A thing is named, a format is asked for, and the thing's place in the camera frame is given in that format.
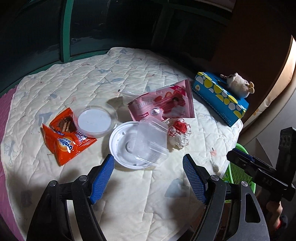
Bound red white wrapper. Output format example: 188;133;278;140
166;118;191;149

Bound white round plastic lid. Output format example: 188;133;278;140
109;121;151;170

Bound clear plastic clamshell box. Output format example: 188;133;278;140
133;117;169;167

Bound orange Ovaltine snack wrapper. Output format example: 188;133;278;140
42;108;97;166

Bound clear round plastic lid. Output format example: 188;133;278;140
73;103;118;138

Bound pink snack bag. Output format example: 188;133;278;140
128;79;195;121

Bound small clear jelly cup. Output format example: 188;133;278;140
151;107;163;118

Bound person right hand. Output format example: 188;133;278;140
266;201;282;232

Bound green plastic mesh basket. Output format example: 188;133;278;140
222;143;257;194

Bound beige plush toy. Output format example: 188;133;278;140
220;73;255;99

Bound white quilted mattress pad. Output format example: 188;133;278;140
1;48;243;240

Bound blue yellow tissue box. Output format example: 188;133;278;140
192;72;249;127

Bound floral beige curtain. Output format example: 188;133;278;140
243;38;295;128

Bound pink foam floor mat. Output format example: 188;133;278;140
0;87;25;241

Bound green window frame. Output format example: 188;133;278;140
1;1;103;95

